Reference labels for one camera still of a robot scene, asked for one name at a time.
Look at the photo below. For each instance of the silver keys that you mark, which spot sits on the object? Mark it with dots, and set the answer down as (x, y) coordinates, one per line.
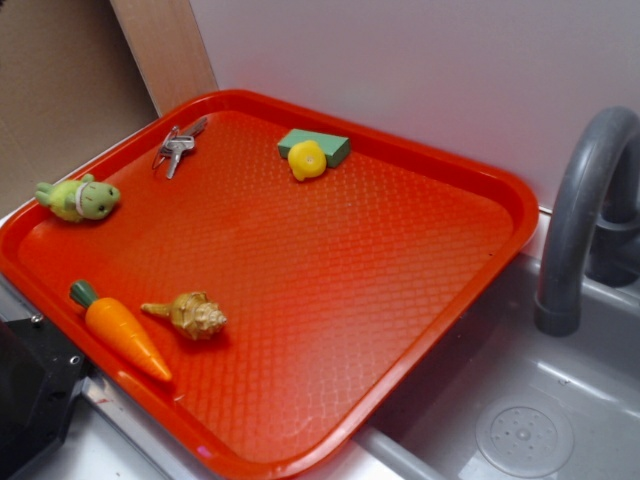
(178, 143)

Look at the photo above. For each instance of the orange plastic tray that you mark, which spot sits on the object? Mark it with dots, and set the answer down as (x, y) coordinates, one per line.
(334, 288)

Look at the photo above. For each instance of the yellow toy duck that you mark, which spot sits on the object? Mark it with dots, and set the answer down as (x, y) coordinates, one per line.
(307, 160)

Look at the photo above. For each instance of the green wooden block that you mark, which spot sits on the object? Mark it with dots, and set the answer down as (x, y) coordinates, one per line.
(336, 148)

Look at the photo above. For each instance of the tan conch seashell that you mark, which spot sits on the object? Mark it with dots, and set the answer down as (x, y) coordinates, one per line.
(192, 314)

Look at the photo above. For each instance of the orange toy carrot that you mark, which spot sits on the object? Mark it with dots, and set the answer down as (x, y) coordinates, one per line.
(115, 326)

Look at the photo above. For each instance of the grey toy sink basin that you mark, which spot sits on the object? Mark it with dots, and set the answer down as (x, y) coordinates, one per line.
(497, 399)

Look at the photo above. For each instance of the green plush frog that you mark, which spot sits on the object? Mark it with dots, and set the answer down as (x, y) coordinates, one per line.
(78, 200)

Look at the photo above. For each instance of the grey plastic faucet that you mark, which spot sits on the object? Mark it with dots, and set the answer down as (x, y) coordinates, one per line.
(594, 228)

